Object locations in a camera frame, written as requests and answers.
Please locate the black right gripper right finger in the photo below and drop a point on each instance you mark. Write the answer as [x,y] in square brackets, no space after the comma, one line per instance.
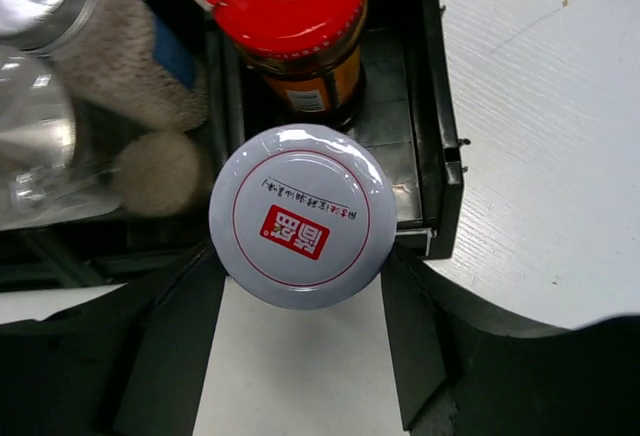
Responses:
[463,366]

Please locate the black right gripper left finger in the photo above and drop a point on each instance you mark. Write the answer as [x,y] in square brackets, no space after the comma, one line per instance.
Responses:
[131,362]

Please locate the clear glass bottle gold pourer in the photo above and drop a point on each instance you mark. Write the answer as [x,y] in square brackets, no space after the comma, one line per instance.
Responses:
[57,149]

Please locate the white lid brown sauce jar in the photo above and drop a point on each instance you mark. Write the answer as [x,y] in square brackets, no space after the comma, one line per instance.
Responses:
[302,217]

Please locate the silver lid blue label jar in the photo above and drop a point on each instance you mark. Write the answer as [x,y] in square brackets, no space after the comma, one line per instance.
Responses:
[117,54]

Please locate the red lid sauce jar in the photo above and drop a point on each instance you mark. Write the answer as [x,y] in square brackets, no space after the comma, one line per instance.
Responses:
[307,51]

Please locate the black three-compartment organizer tray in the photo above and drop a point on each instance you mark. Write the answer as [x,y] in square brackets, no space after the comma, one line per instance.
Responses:
[404,117]

